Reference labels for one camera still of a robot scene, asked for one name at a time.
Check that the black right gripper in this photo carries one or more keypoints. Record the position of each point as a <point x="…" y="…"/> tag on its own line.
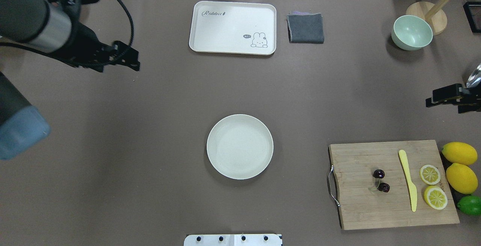
<point x="449" y="95"/>

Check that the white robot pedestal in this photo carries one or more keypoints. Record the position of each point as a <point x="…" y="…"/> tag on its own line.
<point x="233" y="240"/>

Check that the beige round plate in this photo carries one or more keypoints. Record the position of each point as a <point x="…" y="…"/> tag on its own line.
<point x="240" y="147"/>

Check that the wooden cup tree stand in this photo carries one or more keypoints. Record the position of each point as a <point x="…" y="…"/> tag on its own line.
<point x="432" y="13"/>

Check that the cream rabbit tray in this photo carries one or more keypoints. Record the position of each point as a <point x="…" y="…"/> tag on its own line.
<point x="233" y="28"/>

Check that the mint green bowl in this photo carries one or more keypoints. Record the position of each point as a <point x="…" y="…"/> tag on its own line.
<point x="411" y="33"/>

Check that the dark red cherry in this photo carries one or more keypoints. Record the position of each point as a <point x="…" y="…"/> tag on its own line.
<point x="383" y="187"/>
<point x="378" y="174"/>

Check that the steel scoop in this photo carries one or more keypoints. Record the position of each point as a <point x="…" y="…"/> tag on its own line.
<point x="474" y="79"/>

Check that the green lime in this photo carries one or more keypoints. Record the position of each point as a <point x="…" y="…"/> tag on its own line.
<point x="470" y="205"/>

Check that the grey folded cloth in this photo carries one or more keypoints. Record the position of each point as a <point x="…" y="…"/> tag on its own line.
<point x="306" y="28"/>

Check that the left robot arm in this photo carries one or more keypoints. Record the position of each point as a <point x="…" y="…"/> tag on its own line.
<point x="50" y="28"/>

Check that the whole yellow lemon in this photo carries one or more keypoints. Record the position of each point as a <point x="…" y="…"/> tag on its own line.
<point x="462" y="178"/>
<point x="461" y="153"/>

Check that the wooden cutting board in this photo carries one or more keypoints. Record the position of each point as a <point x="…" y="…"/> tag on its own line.
<point x="361" y="206"/>

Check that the lemon slice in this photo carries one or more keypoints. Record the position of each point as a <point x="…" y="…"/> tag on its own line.
<point x="435" y="197"/>
<point x="430" y="175"/>

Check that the black framed tray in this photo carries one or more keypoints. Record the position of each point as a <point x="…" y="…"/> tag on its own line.
<point x="473" y="14"/>

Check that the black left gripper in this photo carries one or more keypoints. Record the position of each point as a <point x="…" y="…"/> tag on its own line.
<point x="83" y="42"/>

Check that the yellow plastic knife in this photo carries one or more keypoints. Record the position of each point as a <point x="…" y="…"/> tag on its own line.
<point x="412" y="189"/>

